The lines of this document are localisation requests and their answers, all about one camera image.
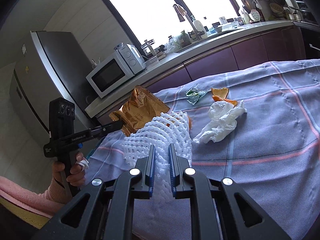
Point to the kitchen sink faucet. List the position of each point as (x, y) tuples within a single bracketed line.
[(183, 15)]

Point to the white soap dispenser bottle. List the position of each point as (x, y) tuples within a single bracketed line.
[(199, 27)]

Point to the green clear candy wrapper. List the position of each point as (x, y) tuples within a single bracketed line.
[(195, 94)]

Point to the white kitchen countertop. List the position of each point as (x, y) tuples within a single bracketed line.
[(187, 52)]

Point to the large kitchen window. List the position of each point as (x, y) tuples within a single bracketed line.
[(144, 20)]

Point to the orange peel piece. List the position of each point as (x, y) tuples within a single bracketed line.
[(217, 98), (221, 93)]

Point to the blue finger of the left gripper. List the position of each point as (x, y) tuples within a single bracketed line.
[(110, 127)]

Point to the blue white bowl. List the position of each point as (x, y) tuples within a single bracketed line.
[(119, 46)]

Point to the purple kitchen base cabinets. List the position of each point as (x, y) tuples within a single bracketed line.
[(279, 44)]

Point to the pink sleeved left forearm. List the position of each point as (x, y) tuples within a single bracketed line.
[(45, 204)]

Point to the gold foil snack bag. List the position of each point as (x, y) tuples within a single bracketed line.
[(141, 107)]

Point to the black built-in oven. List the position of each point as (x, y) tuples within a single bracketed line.
[(310, 31)]

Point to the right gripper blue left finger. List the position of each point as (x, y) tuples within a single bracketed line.
[(144, 188)]

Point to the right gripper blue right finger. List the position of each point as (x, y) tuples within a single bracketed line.
[(179, 187)]

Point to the grey steel refrigerator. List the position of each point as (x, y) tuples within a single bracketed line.
[(52, 65)]

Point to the large white foam net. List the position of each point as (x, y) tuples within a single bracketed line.
[(161, 131)]

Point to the person's left hand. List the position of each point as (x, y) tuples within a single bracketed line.
[(76, 178)]

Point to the white microwave oven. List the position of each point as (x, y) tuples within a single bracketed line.
[(115, 70)]

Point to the blue plaid tablecloth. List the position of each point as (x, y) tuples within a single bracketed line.
[(273, 153)]

